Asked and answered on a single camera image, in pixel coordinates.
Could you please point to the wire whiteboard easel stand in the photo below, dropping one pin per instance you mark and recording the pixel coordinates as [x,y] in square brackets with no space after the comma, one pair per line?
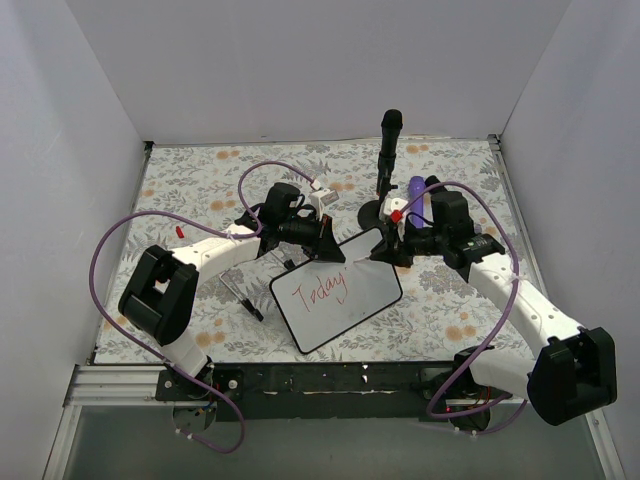
[234,288]

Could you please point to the small black-framed whiteboard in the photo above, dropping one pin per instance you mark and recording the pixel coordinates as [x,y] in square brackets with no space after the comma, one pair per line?
[320,301]

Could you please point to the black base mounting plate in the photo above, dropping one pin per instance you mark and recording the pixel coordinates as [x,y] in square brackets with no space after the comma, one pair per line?
[323,390]

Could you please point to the black round microphone stand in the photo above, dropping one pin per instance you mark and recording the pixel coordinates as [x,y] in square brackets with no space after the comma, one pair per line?
[368,214]

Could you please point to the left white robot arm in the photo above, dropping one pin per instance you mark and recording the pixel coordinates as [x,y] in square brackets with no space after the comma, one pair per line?
[158,299]

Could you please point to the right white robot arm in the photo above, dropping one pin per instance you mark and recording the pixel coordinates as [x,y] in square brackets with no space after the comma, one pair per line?
[573,371]

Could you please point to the floral patterned table mat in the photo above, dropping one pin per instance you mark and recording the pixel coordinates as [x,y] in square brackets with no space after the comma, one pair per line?
[201,187]

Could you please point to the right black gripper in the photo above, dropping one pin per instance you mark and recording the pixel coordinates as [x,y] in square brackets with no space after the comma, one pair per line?
[396,240]

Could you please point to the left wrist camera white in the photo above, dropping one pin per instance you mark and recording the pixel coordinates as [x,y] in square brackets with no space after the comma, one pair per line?
[321,197]

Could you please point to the purple microphone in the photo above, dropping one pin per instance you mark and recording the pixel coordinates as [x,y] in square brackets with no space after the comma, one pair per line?
[416,187]

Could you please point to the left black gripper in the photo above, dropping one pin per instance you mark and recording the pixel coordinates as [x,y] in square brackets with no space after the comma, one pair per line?
[323,236]

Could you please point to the white red-capped marker pen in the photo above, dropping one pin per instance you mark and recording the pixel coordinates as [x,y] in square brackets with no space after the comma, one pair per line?
[362,260]

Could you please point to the black microphone on stand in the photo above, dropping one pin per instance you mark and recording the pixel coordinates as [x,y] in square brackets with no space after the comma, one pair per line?
[391,126]

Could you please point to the black handheld microphone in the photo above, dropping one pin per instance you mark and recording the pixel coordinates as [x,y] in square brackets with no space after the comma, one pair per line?
[434,185]

